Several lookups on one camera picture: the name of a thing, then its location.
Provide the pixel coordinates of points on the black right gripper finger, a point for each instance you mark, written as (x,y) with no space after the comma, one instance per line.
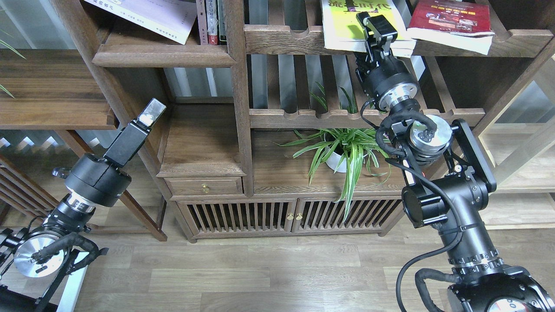
(376,29)

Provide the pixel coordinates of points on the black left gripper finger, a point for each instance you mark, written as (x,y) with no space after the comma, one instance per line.
(151,113)

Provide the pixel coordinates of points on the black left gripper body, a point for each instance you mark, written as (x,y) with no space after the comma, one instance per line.
(100,180)

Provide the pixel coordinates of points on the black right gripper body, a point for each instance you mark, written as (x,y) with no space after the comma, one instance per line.
(384,78)

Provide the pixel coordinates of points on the yellow cover book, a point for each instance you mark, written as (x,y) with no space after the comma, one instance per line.
(342,31)

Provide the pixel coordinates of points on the white lavender book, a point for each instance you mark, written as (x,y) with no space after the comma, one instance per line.
(172,19)

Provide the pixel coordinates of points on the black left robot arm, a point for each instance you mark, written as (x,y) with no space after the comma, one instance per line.
(57,246)

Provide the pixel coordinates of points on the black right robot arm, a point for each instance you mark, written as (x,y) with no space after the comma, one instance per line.
(447,183)

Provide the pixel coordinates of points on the light wooden shelf unit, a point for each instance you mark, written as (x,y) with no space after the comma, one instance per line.
(509,103)

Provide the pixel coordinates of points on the green spider plant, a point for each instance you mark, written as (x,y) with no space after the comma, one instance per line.
(358,140)

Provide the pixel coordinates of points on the dark slatted wooden rack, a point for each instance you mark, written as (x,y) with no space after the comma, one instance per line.
(21,190)

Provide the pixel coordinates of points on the red cover book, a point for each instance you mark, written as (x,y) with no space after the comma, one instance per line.
(453,23)

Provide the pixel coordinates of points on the brass drawer knob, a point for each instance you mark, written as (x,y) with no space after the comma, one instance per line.
(205,188)

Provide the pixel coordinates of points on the dark wooden bookshelf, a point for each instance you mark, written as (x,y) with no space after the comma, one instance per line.
(228,108)

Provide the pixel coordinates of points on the white plant pot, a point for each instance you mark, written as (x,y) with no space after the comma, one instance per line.
(333,161)

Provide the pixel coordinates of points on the red white upright book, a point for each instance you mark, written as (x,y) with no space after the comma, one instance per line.
(212,22)

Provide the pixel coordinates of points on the dark green upright book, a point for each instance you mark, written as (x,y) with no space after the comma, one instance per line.
(221,23)

